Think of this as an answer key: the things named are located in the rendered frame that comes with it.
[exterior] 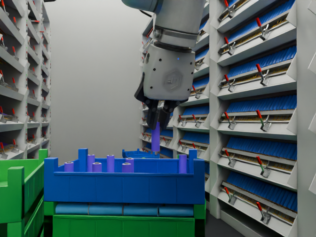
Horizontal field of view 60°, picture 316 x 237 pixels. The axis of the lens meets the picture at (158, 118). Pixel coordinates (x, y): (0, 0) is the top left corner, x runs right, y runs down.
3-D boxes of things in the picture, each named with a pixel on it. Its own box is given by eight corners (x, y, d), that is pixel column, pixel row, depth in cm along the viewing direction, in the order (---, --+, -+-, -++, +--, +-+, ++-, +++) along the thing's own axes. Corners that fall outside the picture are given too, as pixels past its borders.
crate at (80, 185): (196, 180, 69) (196, 148, 69) (204, 204, 49) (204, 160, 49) (80, 178, 71) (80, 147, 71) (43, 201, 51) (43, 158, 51)
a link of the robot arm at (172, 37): (163, 29, 46) (160, 47, 47) (206, 36, 50) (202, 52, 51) (145, 22, 53) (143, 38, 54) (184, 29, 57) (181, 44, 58)
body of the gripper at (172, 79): (157, 41, 47) (146, 101, 51) (206, 48, 52) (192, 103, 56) (142, 34, 53) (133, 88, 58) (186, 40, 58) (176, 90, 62)
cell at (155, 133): (160, 150, 60) (160, 121, 61) (159, 151, 59) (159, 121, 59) (151, 150, 61) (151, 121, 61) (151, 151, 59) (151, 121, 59)
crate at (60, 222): (196, 212, 69) (196, 180, 69) (205, 249, 49) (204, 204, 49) (80, 209, 71) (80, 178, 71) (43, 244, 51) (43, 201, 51)
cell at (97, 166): (102, 193, 55) (102, 161, 55) (100, 196, 53) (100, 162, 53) (93, 193, 55) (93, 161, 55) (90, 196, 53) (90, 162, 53)
